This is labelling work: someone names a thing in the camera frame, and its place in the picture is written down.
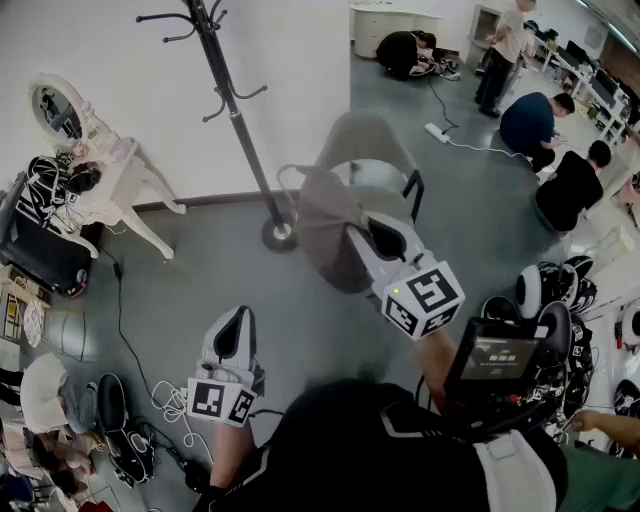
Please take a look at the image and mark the black equipment case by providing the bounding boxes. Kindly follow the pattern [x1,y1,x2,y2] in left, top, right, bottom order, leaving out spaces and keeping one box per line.
[0,172,94,297]

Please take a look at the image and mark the white oval mirror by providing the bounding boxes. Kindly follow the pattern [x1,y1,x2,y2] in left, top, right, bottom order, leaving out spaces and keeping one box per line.
[28,72,96,151]

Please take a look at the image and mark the white cabinet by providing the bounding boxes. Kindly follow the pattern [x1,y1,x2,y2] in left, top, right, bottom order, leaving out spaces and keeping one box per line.
[467,3,501,66]

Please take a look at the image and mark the office desks with monitors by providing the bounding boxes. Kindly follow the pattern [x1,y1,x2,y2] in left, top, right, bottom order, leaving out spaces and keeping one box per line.
[534,29,640,146]

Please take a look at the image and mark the white cable bundle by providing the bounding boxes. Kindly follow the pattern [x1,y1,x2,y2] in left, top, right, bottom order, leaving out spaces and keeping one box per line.
[151,379,216,466]

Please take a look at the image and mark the gray round stool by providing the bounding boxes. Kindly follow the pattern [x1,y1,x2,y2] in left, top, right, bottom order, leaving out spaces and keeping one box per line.
[42,307,101,364]

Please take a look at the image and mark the white patterned round disc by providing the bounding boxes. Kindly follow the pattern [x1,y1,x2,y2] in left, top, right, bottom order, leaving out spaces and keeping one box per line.
[22,298,47,349]

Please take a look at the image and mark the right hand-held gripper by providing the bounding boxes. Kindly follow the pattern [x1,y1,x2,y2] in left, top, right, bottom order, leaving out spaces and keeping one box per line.
[347,212,466,342]

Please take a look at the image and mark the black floor cable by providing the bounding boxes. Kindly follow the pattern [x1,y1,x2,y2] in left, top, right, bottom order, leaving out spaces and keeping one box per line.
[97,244,201,484]

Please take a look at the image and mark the white shoulder strap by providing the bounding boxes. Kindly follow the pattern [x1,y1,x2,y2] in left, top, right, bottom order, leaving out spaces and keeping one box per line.
[473,428,559,512]

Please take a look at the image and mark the black white devices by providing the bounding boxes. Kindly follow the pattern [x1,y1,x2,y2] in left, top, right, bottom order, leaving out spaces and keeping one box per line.
[409,47,461,81]

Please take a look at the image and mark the person's torso in black shirt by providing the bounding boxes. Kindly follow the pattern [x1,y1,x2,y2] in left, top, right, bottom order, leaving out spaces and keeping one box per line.
[192,377,569,512]

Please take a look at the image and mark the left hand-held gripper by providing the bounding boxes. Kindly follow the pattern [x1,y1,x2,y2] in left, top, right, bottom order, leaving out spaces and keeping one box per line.
[187,305,265,430]

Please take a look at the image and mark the white power cable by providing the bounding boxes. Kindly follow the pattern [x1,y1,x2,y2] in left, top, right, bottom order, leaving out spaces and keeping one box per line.
[447,138,534,164]

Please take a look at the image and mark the person's left forearm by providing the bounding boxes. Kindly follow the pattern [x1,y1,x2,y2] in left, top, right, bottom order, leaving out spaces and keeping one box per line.
[207,422,261,494]

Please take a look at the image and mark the black chest monitor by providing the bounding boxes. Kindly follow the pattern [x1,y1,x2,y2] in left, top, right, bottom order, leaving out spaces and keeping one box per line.
[444,317,551,416]

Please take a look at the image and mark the black power cable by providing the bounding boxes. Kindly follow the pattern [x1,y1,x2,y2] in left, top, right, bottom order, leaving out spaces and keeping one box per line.
[427,74,460,135]

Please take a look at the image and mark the pile of black white grippers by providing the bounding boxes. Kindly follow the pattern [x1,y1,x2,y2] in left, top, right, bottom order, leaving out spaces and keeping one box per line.
[482,254,601,451]

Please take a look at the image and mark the grey cap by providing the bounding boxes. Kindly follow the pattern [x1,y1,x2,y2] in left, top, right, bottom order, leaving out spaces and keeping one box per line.
[276,163,376,296]

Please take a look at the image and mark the white rounded counter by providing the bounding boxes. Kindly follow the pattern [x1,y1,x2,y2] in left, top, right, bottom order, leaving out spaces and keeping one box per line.
[348,2,444,59]

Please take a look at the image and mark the black coat stand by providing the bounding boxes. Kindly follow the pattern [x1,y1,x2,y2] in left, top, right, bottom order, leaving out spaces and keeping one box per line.
[135,0,301,253]

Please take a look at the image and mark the white vanity table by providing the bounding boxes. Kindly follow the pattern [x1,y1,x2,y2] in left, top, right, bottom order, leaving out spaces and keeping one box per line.
[64,135,187,261]

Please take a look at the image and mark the gray armchair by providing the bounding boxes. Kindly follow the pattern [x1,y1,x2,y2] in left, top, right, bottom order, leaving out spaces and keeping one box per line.
[314,112,426,226]

